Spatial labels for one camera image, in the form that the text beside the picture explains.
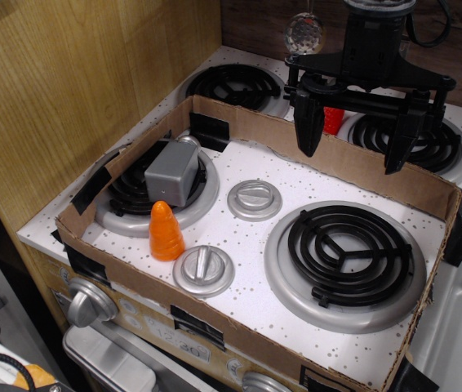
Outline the back right black burner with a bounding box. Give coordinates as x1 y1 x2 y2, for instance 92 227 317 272
337 114 462 184

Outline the back left black burner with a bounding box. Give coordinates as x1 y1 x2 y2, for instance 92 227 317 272
177 64 289 118

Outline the red toy strawberry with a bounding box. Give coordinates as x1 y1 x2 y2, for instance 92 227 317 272
323 107 344 135

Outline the black cable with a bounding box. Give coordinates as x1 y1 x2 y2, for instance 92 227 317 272
404 0 452 48

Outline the orange toy carrot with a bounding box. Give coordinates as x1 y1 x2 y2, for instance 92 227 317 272
149 201 185 261

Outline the hanging round metal strainer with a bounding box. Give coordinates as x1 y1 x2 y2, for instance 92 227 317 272
284 1 325 55

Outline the silver lower stovetop knob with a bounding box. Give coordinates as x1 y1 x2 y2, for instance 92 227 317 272
172 245 235 298

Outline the silver upper stovetop knob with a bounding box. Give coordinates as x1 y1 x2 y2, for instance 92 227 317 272
227 180 282 221

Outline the brown cardboard box frame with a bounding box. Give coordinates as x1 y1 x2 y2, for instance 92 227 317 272
56 96 462 391

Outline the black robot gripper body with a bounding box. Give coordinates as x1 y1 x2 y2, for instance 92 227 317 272
285 7 456 123

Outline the silver oven front knob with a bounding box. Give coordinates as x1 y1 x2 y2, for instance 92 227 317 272
67 278 118 327

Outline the orange object bottom left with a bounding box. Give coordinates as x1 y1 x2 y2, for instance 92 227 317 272
12 364 56 390

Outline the black burner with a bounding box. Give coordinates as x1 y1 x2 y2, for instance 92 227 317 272
337 114 462 184
96 139 220 238
264 202 427 334
177 64 289 118

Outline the oven clock display panel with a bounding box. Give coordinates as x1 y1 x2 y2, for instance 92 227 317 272
144 316 211 363

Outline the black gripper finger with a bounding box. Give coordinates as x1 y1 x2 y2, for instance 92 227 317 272
384 114 422 175
294 90 325 157

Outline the silver stovetop knob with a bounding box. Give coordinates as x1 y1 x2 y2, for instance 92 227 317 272
227 180 282 221
172 245 235 298

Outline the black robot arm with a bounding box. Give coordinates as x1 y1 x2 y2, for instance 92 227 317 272
285 1 456 174

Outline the front left black burner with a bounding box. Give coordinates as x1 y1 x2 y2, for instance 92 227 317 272
96 139 220 238

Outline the front right black burner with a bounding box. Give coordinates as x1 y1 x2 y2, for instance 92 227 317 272
264 202 427 334

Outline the silver oven door handle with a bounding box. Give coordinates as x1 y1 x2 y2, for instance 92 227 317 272
63 323 213 391

